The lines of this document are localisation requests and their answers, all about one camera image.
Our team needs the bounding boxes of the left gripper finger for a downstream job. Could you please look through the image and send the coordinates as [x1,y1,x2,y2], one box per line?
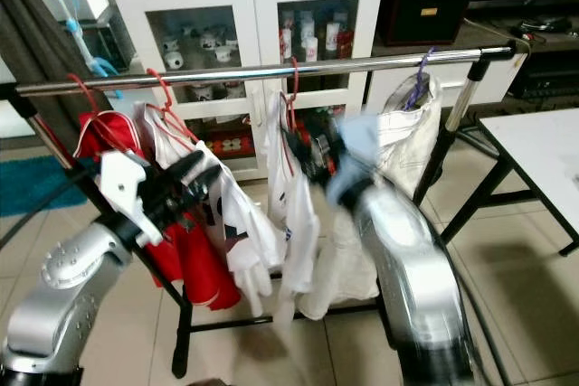
[167,149,207,181]
[190,174,223,215]

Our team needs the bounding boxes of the light blue plastic hanger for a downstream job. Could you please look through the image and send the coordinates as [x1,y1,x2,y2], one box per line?
[45,0,119,98]

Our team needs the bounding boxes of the red patterned box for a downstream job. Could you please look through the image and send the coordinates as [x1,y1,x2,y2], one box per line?
[206,128,259,159]

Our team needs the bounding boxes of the cream pants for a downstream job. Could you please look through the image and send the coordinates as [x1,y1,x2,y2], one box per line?
[299,74,444,319]

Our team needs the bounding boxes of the white ceramic cup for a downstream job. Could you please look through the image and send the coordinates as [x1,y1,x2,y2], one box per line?
[165,50,187,71]

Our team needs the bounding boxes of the white bottle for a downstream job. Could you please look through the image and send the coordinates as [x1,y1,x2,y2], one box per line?
[325,21,342,52]

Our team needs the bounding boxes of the teal rug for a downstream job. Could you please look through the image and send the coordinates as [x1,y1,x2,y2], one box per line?
[0,155,87,217]

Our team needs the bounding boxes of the grey curtain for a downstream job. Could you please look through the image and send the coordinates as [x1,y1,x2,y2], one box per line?
[0,0,96,147]

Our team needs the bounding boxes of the low white media cabinet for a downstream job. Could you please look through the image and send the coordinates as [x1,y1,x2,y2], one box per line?
[362,15,579,116]

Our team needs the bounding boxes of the black audio mixer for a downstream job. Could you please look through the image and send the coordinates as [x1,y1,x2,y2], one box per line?
[507,47,579,102]

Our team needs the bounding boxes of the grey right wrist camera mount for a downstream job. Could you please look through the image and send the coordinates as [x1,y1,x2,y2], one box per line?
[326,113,383,206]

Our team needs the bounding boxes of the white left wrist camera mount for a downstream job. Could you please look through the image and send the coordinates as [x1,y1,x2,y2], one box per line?
[100,151,153,247]

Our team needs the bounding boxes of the red wire hanger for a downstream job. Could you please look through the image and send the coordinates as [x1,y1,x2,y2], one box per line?
[145,68,200,143]
[68,72,109,134]
[279,56,304,125]

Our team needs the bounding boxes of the black clothes rack chrome rail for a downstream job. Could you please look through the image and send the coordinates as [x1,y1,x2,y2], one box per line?
[0,38,533,380]

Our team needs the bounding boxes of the purple wire hanger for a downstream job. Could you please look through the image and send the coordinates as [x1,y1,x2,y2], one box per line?
[412,45,440,111]

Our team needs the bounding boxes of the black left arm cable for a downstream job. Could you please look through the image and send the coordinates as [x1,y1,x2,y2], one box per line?
[0,169,91,247]

